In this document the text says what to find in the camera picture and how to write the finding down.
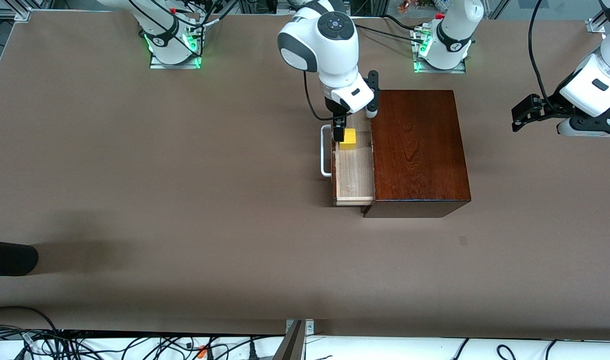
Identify black ribbed cylinder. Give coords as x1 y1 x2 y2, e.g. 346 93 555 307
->
0 240 39 277

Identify table cover sheet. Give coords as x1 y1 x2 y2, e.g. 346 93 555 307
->
0 10 610 342

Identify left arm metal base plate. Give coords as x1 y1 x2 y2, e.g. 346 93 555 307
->
413 60 467 74

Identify dark brown wooden cabinet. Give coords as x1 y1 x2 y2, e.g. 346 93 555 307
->
361 90 472 219

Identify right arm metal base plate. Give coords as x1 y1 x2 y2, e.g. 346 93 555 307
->
150 54 202 70

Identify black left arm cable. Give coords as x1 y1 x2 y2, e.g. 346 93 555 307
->
528 0 561 113

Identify dark grey mounting bar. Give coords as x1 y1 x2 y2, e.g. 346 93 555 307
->
274 320 306 360

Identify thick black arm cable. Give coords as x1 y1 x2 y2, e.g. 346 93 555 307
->
303 70 336 121

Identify small metal bracket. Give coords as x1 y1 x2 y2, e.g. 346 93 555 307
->
285 319 316 335

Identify wooden drawer with white handle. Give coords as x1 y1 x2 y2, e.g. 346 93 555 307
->
320 117 376 207

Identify tangled black cables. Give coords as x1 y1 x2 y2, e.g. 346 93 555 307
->
0 327 286 360

